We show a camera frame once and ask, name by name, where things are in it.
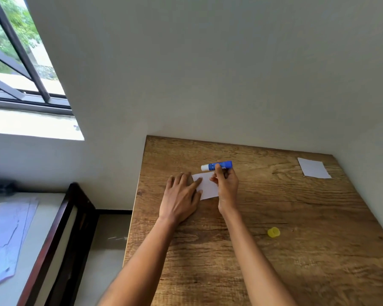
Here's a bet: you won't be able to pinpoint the blue glue stick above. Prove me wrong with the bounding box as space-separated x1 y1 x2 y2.
201 161 233 172

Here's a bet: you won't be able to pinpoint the pale blue paper sheets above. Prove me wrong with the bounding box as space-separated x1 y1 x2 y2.
0 197 39 290

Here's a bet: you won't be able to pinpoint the white paper sheet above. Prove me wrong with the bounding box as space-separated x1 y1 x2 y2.
191 171 219 201
297 157 332 179

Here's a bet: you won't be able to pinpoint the person's left forearm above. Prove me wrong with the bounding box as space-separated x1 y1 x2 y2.
97 217 179 306

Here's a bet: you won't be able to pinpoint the dark metal window frame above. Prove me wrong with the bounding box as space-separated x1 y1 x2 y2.
0 0 74 116

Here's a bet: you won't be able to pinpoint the white mattress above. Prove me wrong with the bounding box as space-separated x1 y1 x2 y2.
0 192 78 306

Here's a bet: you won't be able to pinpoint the person's right forearm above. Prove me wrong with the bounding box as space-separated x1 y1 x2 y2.
222 207 297 306

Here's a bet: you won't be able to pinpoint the dark wooden bed frame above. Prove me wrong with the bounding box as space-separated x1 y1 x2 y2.
17 183 99 306

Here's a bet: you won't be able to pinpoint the person's left hand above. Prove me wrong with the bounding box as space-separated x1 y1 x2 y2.
159 173 203 225

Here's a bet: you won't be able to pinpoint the person's right hand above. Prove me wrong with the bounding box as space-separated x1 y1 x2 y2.
210 163 239 216

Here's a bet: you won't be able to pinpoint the black device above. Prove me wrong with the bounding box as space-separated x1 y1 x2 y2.
0 180 16 197

